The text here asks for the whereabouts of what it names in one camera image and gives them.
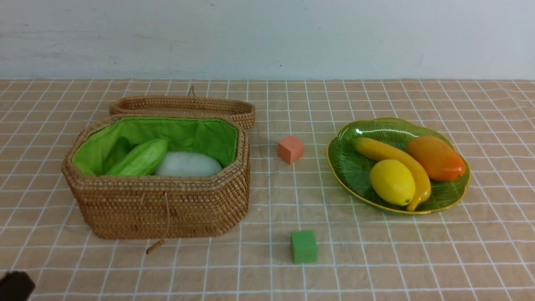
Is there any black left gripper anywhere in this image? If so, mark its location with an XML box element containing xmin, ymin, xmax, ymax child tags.
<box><xmin>0</xmin><ymin>271</ymin><xmax>36</xmax><ymax>301</ymax></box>

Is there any light green cabbage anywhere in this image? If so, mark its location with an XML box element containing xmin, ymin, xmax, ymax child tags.
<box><xmin>105</xmin><ymin>138</ymin><xmax>168</xmax><ymax>176</ymax></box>

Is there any white radish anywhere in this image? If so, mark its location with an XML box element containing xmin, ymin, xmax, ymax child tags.
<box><xmin>153</xmin><ymin>152</ymin><xmax>222</xmax><ymax>177</ymax></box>

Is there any yellow banana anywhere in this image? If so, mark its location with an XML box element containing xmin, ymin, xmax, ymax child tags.
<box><xmin>353</xmin><ymin>137</ymin><xmax>431</xmax><ymax>212</ymax></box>

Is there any yellow lemon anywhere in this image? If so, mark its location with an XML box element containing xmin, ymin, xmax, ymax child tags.
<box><xmin>369</xmin><ymin>159</ymin><xmax>416</xmax><ymax>207</ymax></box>

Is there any orange mango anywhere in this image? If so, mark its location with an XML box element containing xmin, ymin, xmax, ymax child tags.
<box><xmin>406</xmin><ymin>135</ymin><xmax>466</xmax><ymax>182</ymax></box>

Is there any woven wicker basket green lining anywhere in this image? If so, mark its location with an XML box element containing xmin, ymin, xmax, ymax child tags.
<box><xmin>61</xmin><ymin>114</ymin><xmax>250</xmax><ymax>253</ymax></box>

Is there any woven wicker basket lid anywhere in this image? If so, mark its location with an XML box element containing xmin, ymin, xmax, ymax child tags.
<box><xmin>109</xmin><ymin>85</ymin><xmax>256</xmax><ymax>130</ymax></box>

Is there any green foam cube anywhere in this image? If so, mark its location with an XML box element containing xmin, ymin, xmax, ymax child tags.
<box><xmin>290</xmin><ymin>230</ymin><xmax>318</xmax><ymax>264</ymax></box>

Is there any orange foam cube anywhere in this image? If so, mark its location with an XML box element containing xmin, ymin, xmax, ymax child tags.
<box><xmin>278</xmin><ymin>135</ymin><xmax>305</xmax><ymax>165</ymax></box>

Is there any green glass leaf plate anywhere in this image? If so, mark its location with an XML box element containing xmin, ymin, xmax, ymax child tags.
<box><xmin>326</xmin><ymin>117</ymin><xmax>472</xmax><ymax>216</ymax></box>

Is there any beige checkered tablecloth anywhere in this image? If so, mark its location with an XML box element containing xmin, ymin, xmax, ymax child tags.
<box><xmin>0</xmin><ymin>79</ymin><xmax>535</xmax><ymax>301</ymax></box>

